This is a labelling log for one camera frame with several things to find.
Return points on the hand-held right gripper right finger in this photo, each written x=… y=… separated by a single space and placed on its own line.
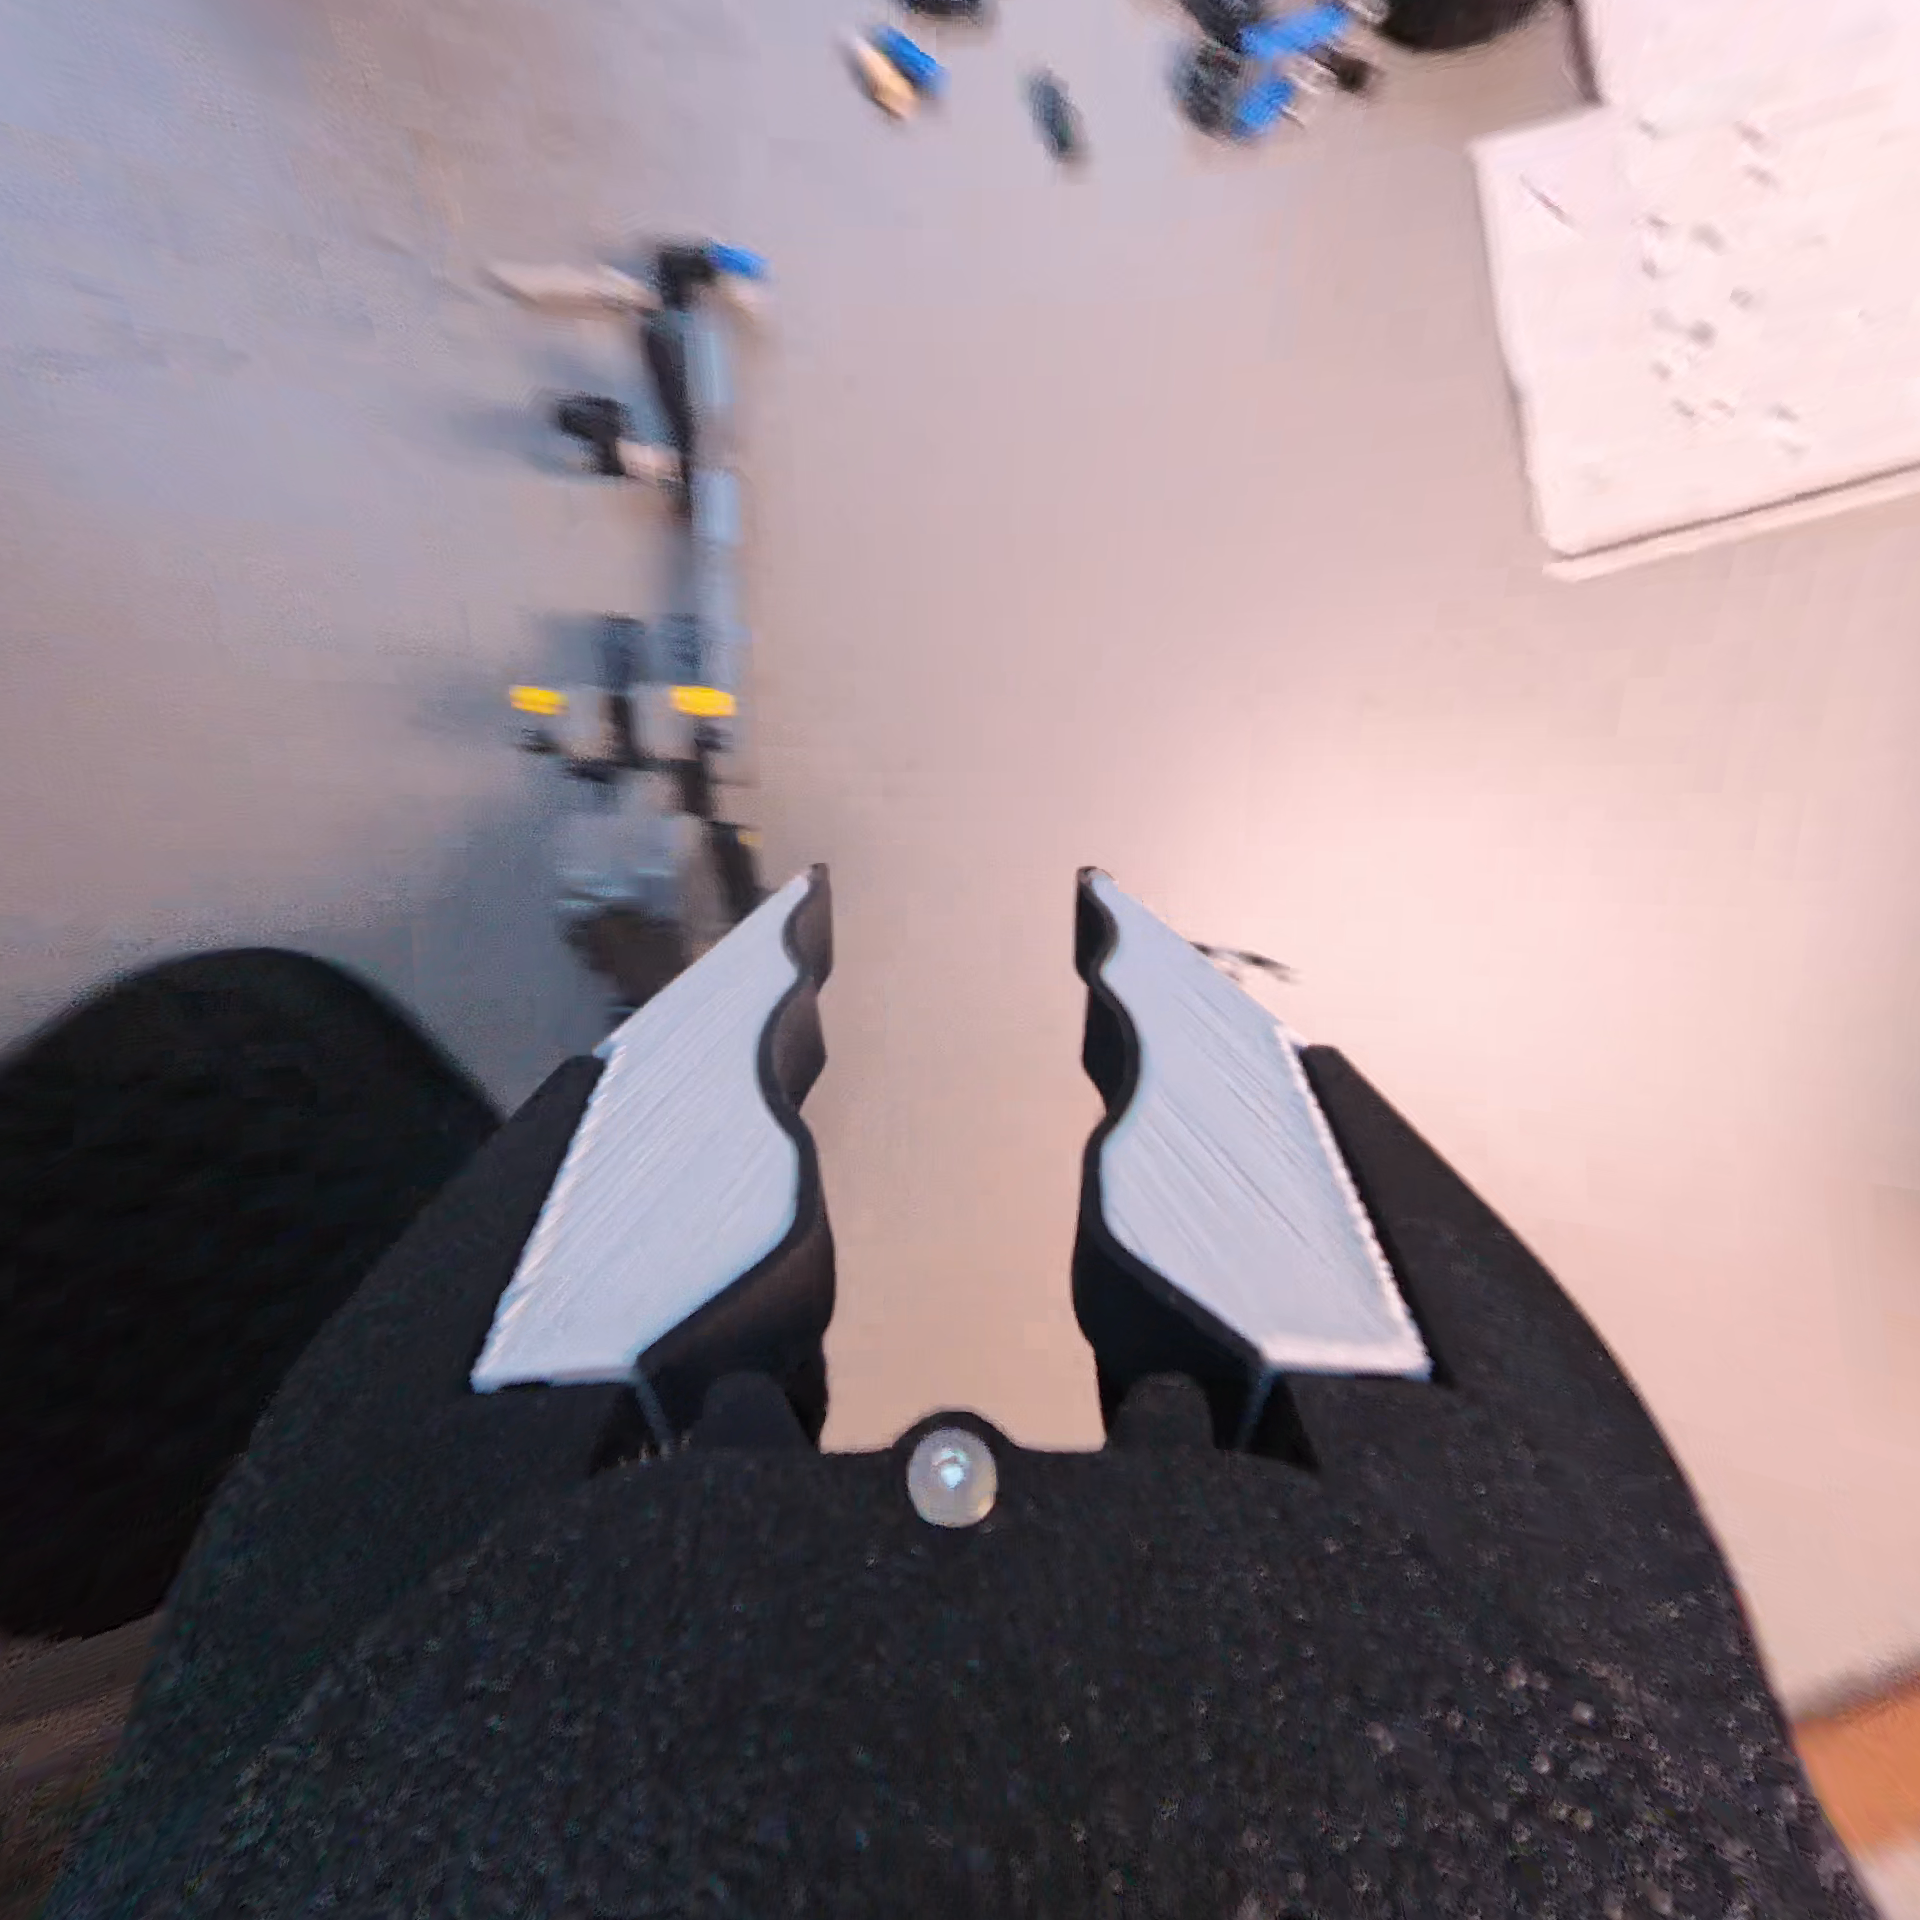
x=1246 y=1201

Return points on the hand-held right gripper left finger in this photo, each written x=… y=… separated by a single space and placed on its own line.
x=646 y=1201

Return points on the grey and black brick chassis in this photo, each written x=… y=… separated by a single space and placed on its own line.
x=701 y=510

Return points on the pile of small building pieces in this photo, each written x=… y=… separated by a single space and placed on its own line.
x=1276 y=60

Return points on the grey desk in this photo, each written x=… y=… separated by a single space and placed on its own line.
x=1352 y=750

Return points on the white sticker sheet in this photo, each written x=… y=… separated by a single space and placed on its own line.
x=1710 y=332

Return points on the small black connector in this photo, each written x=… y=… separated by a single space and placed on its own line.
x=1056 y=115

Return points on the small tan pin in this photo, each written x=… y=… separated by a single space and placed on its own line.
x=875 y=83

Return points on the small blue pin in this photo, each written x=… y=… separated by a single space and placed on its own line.
x=912 y=56

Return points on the black toy tyre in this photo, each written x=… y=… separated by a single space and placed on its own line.
x=1470 y=19

